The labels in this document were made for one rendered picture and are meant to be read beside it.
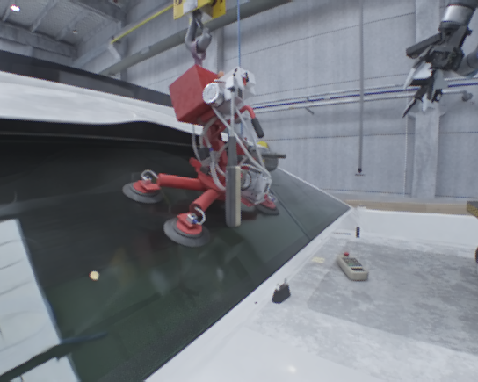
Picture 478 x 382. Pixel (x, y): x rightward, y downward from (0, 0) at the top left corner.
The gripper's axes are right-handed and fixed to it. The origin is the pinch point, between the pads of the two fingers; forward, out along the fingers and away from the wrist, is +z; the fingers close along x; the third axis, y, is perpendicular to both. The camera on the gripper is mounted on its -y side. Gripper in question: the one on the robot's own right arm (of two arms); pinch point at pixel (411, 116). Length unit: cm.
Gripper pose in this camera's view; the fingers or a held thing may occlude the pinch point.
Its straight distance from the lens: 133.5
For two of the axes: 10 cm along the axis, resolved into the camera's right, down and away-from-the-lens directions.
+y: 9.1, 4.1, 0.1
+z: -4.1, 9.0, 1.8
